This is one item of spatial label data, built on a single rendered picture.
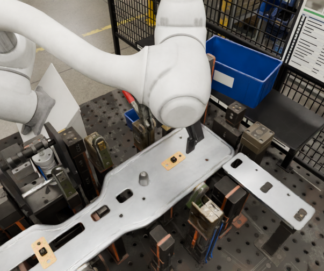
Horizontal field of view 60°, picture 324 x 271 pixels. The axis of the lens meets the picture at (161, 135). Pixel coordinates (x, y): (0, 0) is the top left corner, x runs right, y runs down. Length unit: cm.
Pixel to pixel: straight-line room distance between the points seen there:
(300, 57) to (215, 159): 48
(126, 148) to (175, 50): 94
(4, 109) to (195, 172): 78
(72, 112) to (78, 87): 174
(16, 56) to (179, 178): 78
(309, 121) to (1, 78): 118
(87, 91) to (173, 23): 232
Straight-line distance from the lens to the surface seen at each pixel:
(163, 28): 58
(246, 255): 117
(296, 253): 123
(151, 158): 96
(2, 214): 93
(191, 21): 57
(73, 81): 301
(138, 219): 85
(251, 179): 95
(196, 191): 77
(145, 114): 94
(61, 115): 123
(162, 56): 47
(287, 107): 118
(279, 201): 94
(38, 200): 99
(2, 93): 124
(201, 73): 47
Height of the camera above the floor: 177
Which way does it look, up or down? 49 degrees down
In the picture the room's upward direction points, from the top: straight up
